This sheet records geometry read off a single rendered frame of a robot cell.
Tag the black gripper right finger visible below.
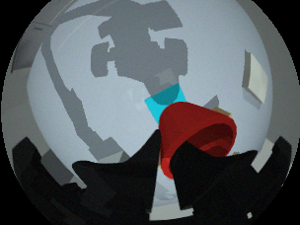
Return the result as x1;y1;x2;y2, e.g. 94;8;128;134
170;141;258;210

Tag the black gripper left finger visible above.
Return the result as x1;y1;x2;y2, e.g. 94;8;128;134
71;129;161;212

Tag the tan wooden plank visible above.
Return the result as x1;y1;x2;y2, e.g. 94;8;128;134
158;106;233;169

